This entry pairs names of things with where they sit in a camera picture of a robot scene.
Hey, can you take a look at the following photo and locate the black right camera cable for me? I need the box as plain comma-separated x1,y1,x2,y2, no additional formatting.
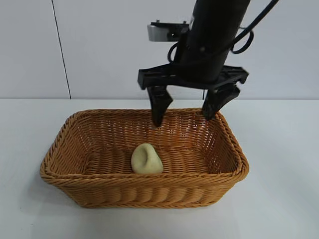
167,41,181,63

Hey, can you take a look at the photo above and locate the brown woven wicker basket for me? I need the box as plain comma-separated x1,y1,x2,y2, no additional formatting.
39,108,250,209

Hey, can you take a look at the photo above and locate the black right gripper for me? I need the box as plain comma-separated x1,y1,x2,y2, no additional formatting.
137,17,250,128

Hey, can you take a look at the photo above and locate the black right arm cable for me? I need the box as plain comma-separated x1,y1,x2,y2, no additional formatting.
230,0,280,55

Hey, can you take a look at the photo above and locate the pale yellow egg yolk pastry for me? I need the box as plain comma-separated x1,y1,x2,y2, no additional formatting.
131,143,164,174

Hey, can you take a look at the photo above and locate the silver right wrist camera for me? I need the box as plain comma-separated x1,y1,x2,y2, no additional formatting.
147,21,192,42

